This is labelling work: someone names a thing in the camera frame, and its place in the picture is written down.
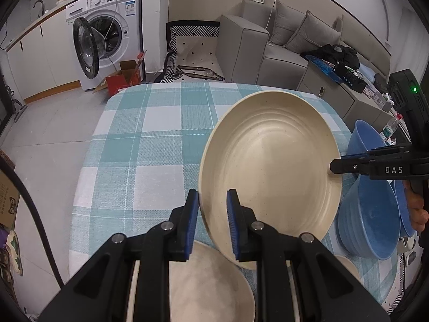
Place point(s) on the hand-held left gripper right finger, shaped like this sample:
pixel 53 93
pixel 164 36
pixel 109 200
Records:
pixel 233 228

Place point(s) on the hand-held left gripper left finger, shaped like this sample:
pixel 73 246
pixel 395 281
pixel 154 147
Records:
pixel 191 228

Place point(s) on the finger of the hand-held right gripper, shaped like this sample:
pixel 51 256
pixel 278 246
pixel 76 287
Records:
pixel 385 151
pixel 348 166

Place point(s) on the blue bowl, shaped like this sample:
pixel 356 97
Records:
pixel 368 221
pixel 400 208
pixel 363 141

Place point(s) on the person's right hand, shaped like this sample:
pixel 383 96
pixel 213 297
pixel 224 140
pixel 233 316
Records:
pixel 419 218

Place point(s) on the clear water bottle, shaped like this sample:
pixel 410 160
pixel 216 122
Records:
pixel 388 129

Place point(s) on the grey bedside cabinet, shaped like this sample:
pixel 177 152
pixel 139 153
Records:
pixel 335 100

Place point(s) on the light blue towel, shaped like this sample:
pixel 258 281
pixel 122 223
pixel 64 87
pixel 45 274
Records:
pixel 367 72

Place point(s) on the black box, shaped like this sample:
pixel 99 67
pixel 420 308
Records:
pixel 348 77

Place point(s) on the teal white checked tablecloth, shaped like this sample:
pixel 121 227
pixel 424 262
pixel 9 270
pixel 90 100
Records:
pixel 140 141

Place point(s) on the blue plastic bag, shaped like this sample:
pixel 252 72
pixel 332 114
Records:
pixel 321 65

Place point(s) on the black jacket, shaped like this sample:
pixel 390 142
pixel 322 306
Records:
pixel 335 53

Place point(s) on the large grey cushion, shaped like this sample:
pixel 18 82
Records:
pixel 311 37

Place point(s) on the small grey cushion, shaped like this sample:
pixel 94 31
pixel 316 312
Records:
pixel 285 23

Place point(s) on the grey sofa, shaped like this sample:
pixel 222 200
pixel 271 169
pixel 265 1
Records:
pixel 241 50

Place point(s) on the red cardboard box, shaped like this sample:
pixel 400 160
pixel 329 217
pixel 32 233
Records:
pixel 115 82

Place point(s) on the green white slipper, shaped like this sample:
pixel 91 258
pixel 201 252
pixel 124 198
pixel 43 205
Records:
pixel 13 251

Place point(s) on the brown cardboard box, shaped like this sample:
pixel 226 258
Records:
pixel 6 201

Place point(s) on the white washing machine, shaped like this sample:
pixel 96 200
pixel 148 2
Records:
pixel 130 37

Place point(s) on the white kitchen counter cabinet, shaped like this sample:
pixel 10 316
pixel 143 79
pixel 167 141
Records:
pixel 50 60

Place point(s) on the metal faucet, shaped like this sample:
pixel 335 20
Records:
pixel 42 6

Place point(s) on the thin black frame object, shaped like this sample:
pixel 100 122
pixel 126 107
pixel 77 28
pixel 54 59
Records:
pixel 201 71

